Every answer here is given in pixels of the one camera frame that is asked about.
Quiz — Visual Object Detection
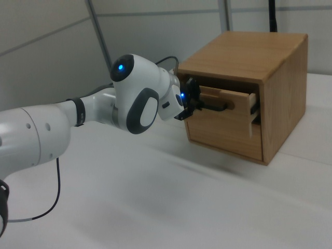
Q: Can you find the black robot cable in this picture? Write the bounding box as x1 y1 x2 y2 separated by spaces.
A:
7 56 181 223

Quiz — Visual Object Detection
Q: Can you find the wooden drawer without handle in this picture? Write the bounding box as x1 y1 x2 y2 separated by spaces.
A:
186 118 264 162

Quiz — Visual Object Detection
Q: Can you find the wooden drawer with handle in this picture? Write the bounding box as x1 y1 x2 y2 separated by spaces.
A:
185 85 261 139

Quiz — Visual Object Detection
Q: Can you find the black drawer handle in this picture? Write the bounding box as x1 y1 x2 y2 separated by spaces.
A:
199 100 234 113

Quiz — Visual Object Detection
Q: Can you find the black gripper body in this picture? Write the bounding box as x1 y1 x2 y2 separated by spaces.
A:
184 77 195 111

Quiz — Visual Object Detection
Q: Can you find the wooden two-drawer cabinet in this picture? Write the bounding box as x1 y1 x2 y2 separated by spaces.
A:
175 31 309 167

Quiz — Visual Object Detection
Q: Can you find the grey partition post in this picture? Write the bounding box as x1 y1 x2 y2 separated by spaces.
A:
223 0 233 32
87 0 117 80

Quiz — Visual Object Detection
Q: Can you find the black vertical pole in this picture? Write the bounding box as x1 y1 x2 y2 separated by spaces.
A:
268 0 279 33

